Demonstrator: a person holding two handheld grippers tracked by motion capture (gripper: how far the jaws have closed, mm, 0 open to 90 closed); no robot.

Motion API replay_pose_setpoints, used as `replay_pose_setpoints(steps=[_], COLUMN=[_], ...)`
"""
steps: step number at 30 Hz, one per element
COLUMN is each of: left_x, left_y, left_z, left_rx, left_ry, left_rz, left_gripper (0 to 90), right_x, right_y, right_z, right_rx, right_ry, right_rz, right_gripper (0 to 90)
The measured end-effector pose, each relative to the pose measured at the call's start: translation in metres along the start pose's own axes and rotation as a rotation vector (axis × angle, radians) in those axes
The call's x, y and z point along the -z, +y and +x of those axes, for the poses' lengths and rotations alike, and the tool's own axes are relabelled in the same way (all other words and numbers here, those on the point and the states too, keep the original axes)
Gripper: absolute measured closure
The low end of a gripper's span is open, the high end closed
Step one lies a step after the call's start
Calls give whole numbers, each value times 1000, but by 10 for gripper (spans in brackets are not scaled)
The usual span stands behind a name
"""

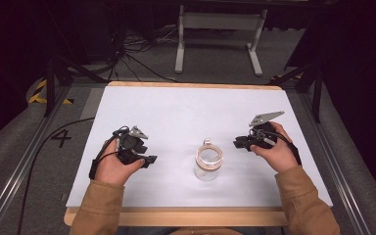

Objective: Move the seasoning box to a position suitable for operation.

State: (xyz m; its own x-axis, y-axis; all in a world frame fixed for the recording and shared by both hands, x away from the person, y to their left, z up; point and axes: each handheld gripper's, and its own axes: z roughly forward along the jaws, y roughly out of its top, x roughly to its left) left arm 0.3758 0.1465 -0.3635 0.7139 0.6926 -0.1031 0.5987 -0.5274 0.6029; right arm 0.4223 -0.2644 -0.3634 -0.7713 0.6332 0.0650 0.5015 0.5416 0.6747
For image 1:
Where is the yellow black floor tape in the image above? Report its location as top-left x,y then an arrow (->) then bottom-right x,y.
27,78 -> 75,106

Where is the white metal table frame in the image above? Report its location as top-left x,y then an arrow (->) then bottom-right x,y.
174,4 -> 269,77

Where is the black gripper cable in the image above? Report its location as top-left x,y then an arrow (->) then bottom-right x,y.
88,124 -> 131,181
252,127 -> 303,166

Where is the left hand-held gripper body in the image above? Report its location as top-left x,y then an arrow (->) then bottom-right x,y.
112,125 -> 150,165

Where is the person's left hand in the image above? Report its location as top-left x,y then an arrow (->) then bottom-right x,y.
94,138 -> 147,187

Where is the white table sheet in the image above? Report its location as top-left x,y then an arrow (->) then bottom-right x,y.
65,85 -> 334,209

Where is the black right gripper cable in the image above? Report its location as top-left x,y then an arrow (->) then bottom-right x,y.
252,127 -> 303,166

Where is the clear glass jar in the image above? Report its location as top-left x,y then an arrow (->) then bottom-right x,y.
193,138 -> 225,182

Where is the black metal stand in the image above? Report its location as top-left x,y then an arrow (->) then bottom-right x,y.
267,60 -> 325,124
43,54 -> 110,118

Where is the bundle of black floor cables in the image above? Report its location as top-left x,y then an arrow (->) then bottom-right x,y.
106,23 -> 181,83

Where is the aluminium floor rail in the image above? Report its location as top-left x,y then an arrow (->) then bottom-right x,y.
0,85 -> 73,235
297,91 -> 374,235

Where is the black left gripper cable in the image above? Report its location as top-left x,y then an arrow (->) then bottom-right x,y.
88,124 -> 131,181

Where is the long black floor cable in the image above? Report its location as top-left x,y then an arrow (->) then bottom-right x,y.
15,117 -> 96,235

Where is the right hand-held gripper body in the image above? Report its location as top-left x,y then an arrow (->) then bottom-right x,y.
244,110 -> 286,151

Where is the person's right hand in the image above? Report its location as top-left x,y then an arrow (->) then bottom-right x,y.
249,120 -> 300,174

